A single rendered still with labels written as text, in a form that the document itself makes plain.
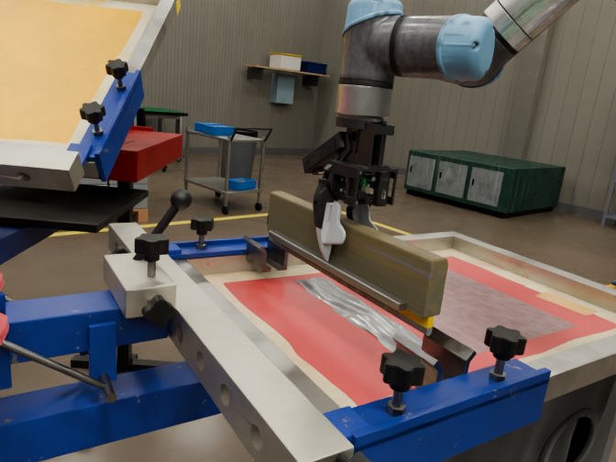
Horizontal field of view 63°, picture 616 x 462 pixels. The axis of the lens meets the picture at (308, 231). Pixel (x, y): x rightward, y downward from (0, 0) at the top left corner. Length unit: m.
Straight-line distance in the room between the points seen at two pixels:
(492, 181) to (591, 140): 1.92
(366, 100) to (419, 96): 9.31
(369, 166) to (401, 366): 0.29
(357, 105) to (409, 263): 0.22
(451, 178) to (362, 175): 6.72
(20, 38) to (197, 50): 8.68
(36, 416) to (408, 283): 0.46
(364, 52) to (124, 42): 0.89
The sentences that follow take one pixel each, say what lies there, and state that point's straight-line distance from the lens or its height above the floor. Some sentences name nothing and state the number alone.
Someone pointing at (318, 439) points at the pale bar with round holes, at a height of 1.04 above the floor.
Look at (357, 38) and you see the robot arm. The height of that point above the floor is 1.38.
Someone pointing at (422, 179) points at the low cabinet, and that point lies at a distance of 7.69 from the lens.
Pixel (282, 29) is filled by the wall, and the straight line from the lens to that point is 11.27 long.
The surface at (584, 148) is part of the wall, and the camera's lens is 8.51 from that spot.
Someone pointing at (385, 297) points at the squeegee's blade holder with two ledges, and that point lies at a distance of 0.66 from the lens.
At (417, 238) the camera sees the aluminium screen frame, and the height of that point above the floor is 0.99.
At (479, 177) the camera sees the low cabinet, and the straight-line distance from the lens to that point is 7.18.
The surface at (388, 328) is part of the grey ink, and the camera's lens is 0.82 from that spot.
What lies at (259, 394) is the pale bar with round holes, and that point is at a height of 1.04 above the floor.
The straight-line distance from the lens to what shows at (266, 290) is 0.92.
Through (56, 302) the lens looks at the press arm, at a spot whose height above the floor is 1.04.
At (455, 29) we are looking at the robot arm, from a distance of 0.65.
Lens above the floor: 1.30
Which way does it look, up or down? 15 degrees down
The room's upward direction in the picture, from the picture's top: 6 degrees clockwise
